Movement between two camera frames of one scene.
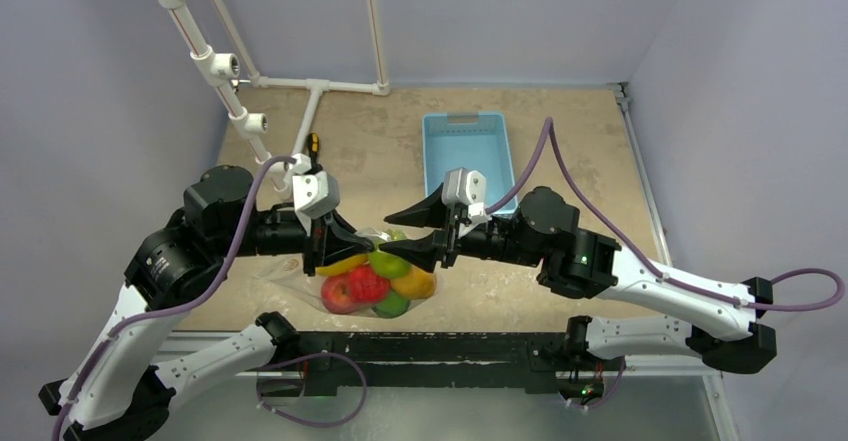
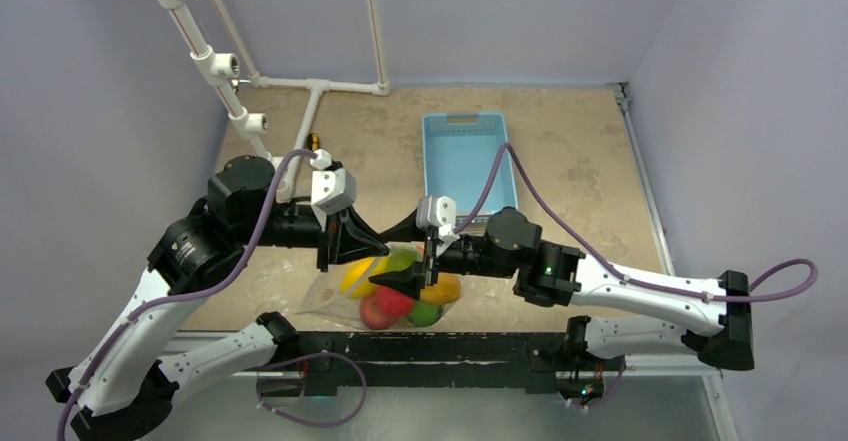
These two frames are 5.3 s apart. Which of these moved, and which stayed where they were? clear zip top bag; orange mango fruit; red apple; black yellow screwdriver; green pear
Moved: red apple; orange mango fruit; clear zip top bag
Stayed: green pear; black yellow screwdriver
